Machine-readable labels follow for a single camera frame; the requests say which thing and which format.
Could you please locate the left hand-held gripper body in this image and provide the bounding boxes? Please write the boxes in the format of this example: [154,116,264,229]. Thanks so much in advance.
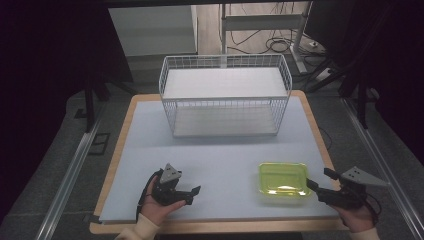
[151,163,188,206]

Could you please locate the white cabinet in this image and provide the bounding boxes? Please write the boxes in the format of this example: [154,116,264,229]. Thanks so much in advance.
[107,4,199,58]

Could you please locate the white power strip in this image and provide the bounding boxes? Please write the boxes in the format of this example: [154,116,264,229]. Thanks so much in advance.
[314,67,335,83]

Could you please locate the white metal desk frame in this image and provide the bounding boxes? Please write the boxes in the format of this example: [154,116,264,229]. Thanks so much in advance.
[219,0,314,75]

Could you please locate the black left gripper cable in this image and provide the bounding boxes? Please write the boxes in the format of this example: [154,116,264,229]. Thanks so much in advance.
[135,169,164,222]

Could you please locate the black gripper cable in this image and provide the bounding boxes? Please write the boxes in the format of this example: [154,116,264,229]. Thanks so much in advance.
[364,194,383,225]
[135,169,164,222]

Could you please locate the person's left hand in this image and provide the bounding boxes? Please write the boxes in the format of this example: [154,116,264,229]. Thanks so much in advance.
[140,179,186,226]

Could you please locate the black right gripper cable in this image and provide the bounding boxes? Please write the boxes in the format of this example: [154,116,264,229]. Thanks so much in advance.
[364,194,383,225]

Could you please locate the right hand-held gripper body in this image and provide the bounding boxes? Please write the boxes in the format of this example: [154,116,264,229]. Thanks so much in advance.
[317,166,389,211]

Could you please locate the dark curtain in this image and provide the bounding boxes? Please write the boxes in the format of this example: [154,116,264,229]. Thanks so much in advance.
[304,0,424,166]
[0,0,134,224]

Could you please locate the tangle of black floor cables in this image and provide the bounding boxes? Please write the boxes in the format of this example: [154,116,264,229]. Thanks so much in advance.
[218,1,331,68]

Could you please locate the yellow-green transparent plastic container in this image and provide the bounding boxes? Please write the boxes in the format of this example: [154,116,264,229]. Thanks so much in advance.
[258,162,312,198]

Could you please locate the person's right hand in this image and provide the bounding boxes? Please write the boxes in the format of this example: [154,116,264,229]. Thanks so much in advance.
[333,199,378,234]

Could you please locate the grey metal floor rail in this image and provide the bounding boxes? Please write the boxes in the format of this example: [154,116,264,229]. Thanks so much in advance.
[341,98,424,240]
[34,113,105,240]

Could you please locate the light blue table mat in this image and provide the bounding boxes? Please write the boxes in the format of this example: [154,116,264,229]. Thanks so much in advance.
[98,95,340,225]

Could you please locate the white wire basket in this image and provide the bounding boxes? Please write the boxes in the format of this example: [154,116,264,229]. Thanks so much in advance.
[158,53,294,139]

